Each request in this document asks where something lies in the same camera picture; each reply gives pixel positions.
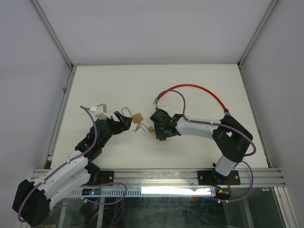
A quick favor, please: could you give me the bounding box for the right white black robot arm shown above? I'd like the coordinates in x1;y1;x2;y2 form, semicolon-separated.
150;109;253;186

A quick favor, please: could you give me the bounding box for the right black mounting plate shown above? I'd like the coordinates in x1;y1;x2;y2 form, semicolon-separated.
197;170;241;187

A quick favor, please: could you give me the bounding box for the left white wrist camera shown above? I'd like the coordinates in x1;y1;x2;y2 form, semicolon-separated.
89;104;111;120

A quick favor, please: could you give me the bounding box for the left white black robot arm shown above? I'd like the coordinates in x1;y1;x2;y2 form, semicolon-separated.
12;111;133;227

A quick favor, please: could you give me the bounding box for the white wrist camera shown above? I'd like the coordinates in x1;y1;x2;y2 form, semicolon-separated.
89;104;111;120
155;105;170;111

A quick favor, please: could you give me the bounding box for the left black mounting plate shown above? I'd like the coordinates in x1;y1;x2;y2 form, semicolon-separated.
81;170;114;186

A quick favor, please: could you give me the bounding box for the large brass padlock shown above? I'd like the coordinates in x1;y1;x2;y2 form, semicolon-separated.
121;107;143;124

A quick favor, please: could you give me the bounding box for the black mounting plate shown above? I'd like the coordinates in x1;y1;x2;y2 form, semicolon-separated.
81;170;114;186
197;170;241;187

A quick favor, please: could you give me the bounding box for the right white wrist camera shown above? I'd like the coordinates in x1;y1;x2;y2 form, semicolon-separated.
155;105;170;111

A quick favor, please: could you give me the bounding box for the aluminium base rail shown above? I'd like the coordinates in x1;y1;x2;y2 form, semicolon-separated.
28;168;285;190

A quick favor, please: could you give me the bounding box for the red cable lock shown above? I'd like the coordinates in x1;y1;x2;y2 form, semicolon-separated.
153;83;231;115

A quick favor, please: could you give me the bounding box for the white slotted cable duct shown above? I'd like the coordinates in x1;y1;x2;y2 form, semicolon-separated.
63;187;216;198

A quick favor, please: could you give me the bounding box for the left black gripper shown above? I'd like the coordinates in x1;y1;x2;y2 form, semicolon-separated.
99;111;132;147

